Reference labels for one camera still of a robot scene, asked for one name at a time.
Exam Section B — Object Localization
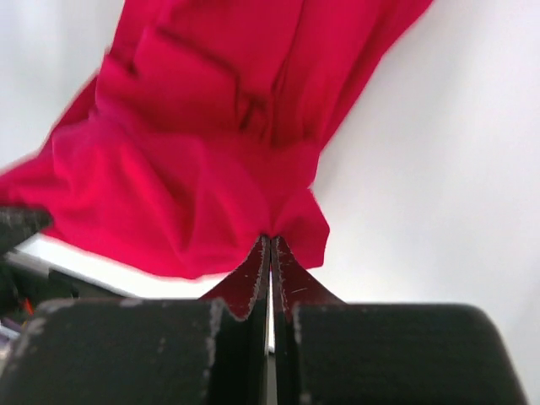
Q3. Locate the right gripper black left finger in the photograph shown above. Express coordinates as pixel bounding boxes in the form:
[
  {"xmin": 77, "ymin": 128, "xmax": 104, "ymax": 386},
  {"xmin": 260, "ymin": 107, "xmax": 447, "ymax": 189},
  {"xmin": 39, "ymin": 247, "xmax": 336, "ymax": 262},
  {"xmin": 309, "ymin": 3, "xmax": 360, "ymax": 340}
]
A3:
[{"xmin": 1, "ymin": 237, "xmax": 270, "ymax": 404}]

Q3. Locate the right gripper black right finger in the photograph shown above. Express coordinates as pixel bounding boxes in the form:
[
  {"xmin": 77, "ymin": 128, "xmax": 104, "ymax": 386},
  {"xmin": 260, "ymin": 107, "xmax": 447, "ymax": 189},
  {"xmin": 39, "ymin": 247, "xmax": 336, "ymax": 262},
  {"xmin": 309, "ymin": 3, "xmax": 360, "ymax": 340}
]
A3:
[{"xmin": 270, "ymin": 238, "xmax": 527, "ymax": 404}]

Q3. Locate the crimson red t shirt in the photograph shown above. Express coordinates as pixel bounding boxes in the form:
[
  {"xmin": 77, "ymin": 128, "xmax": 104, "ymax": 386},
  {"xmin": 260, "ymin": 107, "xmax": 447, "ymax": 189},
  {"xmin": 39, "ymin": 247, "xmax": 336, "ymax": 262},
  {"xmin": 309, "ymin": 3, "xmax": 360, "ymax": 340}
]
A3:
[{"xmin": 1, "ymin": 1, "xmax": 429, "ymax": 279}]

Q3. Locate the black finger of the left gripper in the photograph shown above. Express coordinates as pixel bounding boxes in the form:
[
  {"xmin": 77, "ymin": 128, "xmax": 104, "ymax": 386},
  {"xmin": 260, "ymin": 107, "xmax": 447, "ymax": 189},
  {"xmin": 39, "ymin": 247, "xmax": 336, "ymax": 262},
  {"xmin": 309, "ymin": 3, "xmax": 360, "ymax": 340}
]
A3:
[{"xmin": 0, "ymin": 207, "xmax": 52, "ymax": 256}]

